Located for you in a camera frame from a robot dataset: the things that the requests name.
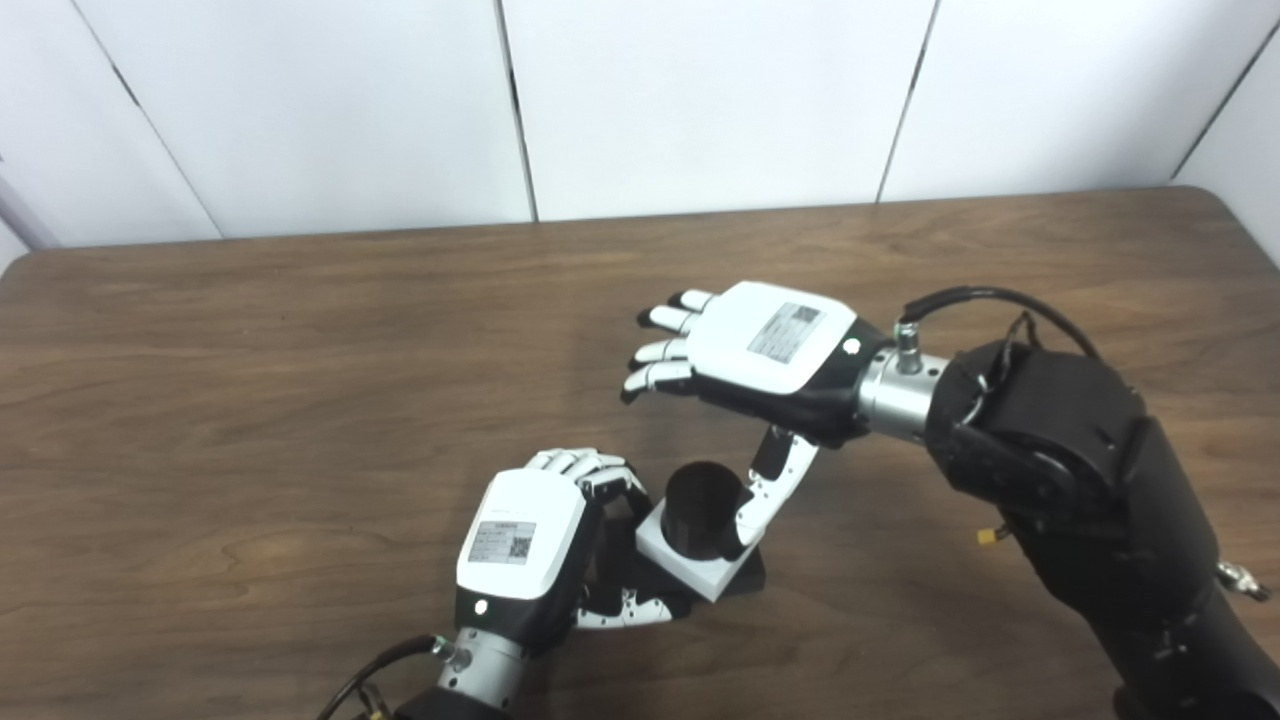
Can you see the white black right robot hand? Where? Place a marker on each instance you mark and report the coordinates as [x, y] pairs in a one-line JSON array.
[[770, 340]]

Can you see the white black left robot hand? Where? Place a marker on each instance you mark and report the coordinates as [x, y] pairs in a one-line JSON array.
[[515, 545]]

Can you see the white square piece with hole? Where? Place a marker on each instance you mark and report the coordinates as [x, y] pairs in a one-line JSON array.
[[690, 575]]

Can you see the black cylinder peg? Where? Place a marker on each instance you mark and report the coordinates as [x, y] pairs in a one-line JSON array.
[[700, 510]]

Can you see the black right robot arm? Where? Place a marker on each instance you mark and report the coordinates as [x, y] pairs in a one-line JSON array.
[[1090, 480]]

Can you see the silver connector on right arm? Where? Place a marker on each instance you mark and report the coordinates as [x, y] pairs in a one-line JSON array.
[[1242, 580]]

